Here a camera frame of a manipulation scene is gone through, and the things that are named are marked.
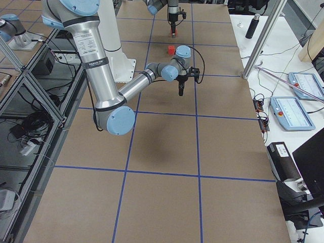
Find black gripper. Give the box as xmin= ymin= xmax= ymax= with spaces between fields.
xmin=169 ymin=11 xmax=178 ymax=31
xmin=176 ymin=68 xmax=192 ymax=96

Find red block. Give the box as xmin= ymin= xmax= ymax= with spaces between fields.
xmin=168 ymin=45 xmax=176 ymax=56
xmin=170 ymin=29 xmax=178 ymax=38

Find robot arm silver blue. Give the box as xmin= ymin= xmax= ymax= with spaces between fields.
xmin=42 ymin=1 xmax=191 ymax=135
xmin=144 ymin=0 xmax=180 ymax=38

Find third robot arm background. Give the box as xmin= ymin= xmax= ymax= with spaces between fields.
xmin=1 ymin=14 xmax=38 ymax=51

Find black water bottle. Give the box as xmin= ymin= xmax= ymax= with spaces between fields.
xmin=245 ymin=14 xmax=260 ymax=39

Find long reacher grabber stick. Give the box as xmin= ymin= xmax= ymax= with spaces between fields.
xmin=254 ymin=65 xmax=323 ymax=103

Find near blue teach pendant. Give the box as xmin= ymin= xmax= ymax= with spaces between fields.
xmin=270 ymin=97 xmax=316 ymax=131

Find blue teach pendant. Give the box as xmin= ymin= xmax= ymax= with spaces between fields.
xmin=270 ymin=97 xmax=316 ymax=131
xmin=288 ymin=72 xmax=323 ymax=101

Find black box with label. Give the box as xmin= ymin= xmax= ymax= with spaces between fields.
xmin=267 ymin=142 xmax=301 ymax=182

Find far blue teach pendant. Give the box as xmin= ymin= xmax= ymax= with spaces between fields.
xmin=288 ymin=72 xmax=323 ymax=101

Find black computer monitor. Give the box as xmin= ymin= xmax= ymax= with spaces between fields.
xmin=293 ymin=129 xmax=323 ymax=198

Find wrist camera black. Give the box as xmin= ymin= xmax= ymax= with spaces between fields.
xmin=178 ymin=8 xmax=187 ymax=20
xmin=189 ymin=67 xmax=200 ymax=83

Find white central robot pedestal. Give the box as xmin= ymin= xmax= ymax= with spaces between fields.
xmin=98 ymin=0 xmax=136 ymax=83

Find aluminium frame post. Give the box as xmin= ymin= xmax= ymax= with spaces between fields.
xmin=242 ymin=0 xmax=287 ymax=79

